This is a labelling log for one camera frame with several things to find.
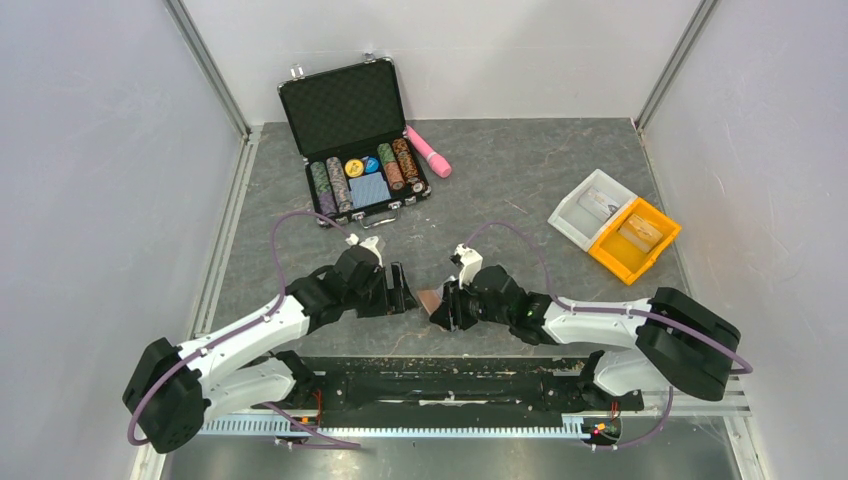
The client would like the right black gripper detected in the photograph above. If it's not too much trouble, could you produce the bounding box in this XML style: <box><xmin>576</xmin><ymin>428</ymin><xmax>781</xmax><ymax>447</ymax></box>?
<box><xmin>429</xmin><ymin>274</ymin><xmax>512</xmax><ymax>332</ymax></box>

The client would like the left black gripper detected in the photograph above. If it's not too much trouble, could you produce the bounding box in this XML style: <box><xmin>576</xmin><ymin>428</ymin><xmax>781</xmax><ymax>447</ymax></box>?
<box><xmin>344</xmin><ymin>261</ymin><xmax>418</xmax><ymax>318</ymax></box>

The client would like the brown leather card holder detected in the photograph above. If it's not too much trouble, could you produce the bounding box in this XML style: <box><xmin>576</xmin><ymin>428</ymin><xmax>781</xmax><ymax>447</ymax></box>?
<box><xmin>416</xmin><ymin>289</ymin><xmax>443</xmax><ymax>315</ymax></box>

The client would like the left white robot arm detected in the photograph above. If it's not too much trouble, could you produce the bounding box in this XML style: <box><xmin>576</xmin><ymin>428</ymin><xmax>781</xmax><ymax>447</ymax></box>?
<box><xmin>122</xmin><ymin>262</ymin><xmax>416</xmax><ymax>454</ymax></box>

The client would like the blue playing card deck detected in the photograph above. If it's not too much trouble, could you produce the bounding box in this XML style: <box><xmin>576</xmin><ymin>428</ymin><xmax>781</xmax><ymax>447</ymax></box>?
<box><xmin>349</xmin><ymin>172</ymin><xmax>391</xmax><ymax>209</ymax></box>

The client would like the card in white bin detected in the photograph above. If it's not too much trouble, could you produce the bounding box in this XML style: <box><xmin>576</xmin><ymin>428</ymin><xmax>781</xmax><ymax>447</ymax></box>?
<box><xmin>578</xmin><ymin>186</ymin><xmax>620</xmax><ymax>223</ymax></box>

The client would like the card in yellow bin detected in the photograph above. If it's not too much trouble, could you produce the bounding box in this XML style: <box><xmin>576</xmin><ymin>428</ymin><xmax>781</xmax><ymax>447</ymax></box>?
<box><xmin>618</xmin><ymin>214</ymin><xmax>664</xmax><ymax>253</ymax></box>

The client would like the green poker chip row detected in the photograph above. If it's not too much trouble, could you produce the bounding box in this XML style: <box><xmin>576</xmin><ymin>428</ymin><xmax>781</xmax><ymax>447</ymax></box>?
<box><xmin>310</xmin><ymin>161</ymin><xmax>338</xmax><ymax>216</ymax></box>

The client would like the red green chip row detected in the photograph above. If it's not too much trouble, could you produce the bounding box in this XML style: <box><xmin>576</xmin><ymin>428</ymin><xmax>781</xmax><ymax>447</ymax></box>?
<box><xmin>377</xmin><ymin>143</ymin><xmax>406</xmax><ymax>191</ymax></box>

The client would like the blue dealer chip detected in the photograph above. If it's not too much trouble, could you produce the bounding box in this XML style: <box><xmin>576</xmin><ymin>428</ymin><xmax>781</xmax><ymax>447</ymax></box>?
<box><xmin>362</xmin><ymin>156</ymin><xmax>381</xmax><ymax>175</ymax></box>

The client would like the pink cylindrical flashlight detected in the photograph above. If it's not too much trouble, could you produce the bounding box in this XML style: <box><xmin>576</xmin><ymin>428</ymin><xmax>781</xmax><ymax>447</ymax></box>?
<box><xmin>405</xmin><ymin>125</ymin><xmax>452</xmax><ymax>178</ymax></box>

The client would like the yellow dealer chip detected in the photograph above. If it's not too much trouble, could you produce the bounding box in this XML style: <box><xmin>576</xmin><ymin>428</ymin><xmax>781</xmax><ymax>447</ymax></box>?
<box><xmin>344</xmin><ymin>158</ymin><xmax>365</xmax><ymax>178</ymax></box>

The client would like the grey poker chip row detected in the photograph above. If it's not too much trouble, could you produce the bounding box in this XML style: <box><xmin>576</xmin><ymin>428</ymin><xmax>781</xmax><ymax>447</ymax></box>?
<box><xmin>325</xmin><ymin>157</ymin><xmax>353</xmax><ymax>213</ymax></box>

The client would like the black poker chip case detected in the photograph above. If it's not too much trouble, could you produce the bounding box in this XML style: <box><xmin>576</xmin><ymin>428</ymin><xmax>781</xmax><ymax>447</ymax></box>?
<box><xmin>277</xmin><ymin>54</ymin><xmax>432</xmax><ymax>228</ymax></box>

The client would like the orange black chip row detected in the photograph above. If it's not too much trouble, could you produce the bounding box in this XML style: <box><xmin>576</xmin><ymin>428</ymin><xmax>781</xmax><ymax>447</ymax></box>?
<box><xmin>391</xmin><ymin>138</ymin><xmax>425</xmax><ymax>193</ymax></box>

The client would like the white plastic bin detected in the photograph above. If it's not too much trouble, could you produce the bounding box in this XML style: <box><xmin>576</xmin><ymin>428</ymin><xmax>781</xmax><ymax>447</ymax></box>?
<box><xmin>547</xmin><ymin>169</ymin><xmax>638</xmax><ymax>252</ymax></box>

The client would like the yellow plastic bin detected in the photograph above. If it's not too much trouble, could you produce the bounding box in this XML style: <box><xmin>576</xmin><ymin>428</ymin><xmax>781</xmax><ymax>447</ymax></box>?
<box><xmin>588</xmin><ymin>197</ymin><xmax>682</xmax><ymax>285</ymax></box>

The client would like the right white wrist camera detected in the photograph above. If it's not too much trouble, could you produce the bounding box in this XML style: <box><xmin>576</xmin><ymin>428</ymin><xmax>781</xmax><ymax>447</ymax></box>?
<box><xmin>449</xmin><ymin>244</ymin><xmax>483</xmax><ymax>289</ymax></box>

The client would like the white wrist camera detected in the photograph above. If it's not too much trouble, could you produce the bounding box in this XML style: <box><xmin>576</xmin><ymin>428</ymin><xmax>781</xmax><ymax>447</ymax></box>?
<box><xmin>345</xmin><ymin>234</ymin><xmax>385</xmax><ymax>267</ymax></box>
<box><xmin>449</xmin><ymin>244</ymin><xmax>483</xmax><ymax>289</ymax></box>

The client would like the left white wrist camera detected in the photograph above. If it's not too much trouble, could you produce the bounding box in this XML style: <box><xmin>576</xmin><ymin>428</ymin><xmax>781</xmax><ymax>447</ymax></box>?
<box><xmin>345</xmin><ymin>234</ymin><xmax>385</xmax><ymax>267</ymax></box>

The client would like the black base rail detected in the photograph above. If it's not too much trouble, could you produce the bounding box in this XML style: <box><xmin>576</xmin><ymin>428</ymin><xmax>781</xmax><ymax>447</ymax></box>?
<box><xmin>253</xmin><ymin>351</ymin><xmax>644</xmax><ymax>429</ymax></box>

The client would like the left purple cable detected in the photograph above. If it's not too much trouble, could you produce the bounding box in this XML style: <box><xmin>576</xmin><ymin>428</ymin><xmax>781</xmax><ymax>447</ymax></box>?
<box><xmin>127</xmin><ymin>210</ymin><xmax>359</xmax><ymax>446</ymax></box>

